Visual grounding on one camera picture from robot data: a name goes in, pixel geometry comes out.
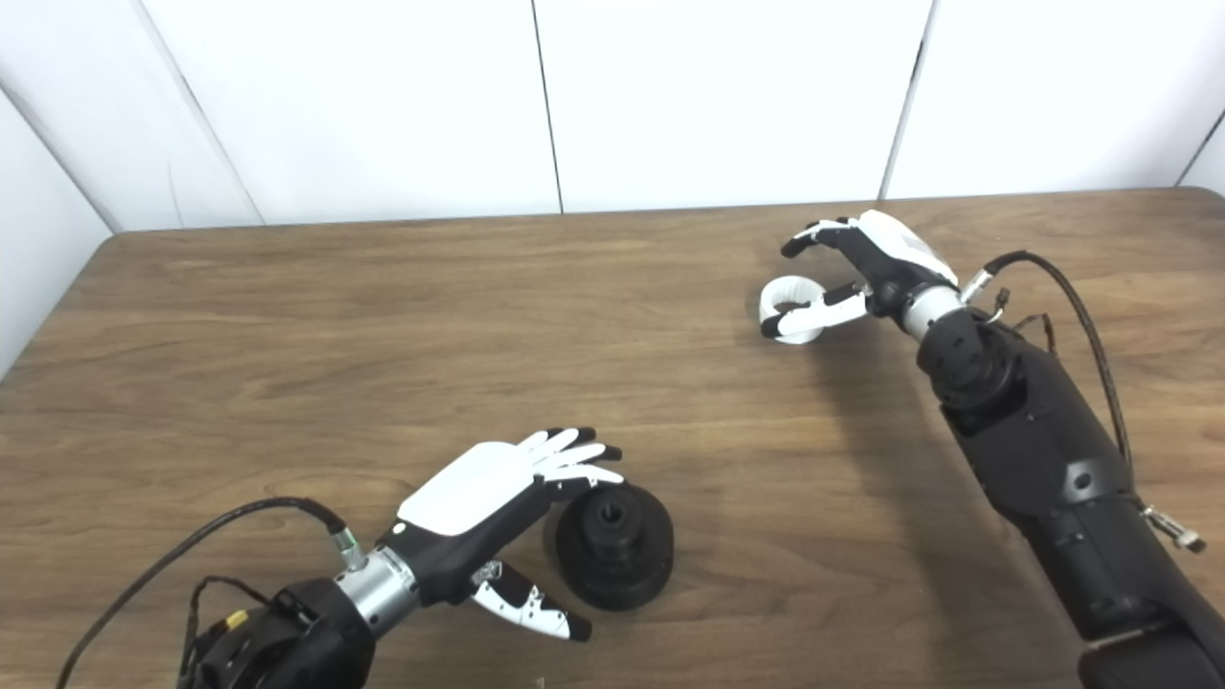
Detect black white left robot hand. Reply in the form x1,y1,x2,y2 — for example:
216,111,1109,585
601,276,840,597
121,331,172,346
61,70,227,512
378,426,625,642

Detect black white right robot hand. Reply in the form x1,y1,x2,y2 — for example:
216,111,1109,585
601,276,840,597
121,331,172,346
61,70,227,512
761,209,961,344

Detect white toothed plastic ring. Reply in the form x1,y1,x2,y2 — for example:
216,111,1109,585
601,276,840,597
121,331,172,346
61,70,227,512
758,275,829,345

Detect round black plastic part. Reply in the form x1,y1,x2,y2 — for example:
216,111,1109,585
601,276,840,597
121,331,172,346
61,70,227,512
544,481,676,613

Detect silver metal connector plug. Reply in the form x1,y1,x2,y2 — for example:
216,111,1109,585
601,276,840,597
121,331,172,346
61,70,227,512
1142,504,1209,556

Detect thin black wire bundle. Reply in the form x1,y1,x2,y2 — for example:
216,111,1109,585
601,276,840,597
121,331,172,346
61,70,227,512
986,287,1058,357

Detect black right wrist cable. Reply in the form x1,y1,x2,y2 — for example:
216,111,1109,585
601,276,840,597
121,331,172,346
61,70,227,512
960,249,1149,508

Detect thin wire with yellow plug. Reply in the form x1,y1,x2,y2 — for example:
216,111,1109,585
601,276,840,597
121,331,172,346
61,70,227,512
182,574,274,671

